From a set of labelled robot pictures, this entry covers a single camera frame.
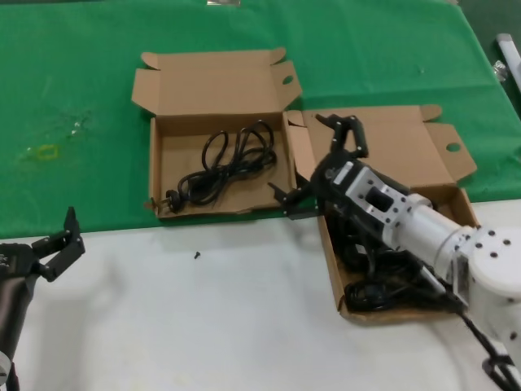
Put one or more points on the brown cardboard box torn rim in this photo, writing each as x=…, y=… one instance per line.
x=195, y=102

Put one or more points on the yellow rubber band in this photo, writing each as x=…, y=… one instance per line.
x=39, y=153

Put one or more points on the green table cloth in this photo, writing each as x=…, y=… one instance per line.
x=81, y=61

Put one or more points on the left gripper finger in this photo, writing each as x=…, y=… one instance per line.
x=72, y=226
x=65, y=258

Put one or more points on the white tube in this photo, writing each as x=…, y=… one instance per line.
x=510, y=57

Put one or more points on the brown cardboard box intact rim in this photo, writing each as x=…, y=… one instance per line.
x=399, y=134

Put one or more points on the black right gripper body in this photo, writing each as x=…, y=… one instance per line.
x=331, y=183

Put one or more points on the metal cloth clip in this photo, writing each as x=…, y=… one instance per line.
x=221, y=2

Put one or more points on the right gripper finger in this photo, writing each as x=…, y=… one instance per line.
x=360, y=138
x=299, y=203

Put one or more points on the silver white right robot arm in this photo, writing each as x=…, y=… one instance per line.
x=427, y=228

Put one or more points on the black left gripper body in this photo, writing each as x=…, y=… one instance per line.
x=16, y=262

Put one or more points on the small metal clip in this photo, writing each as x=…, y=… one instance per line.
x=499, y=70

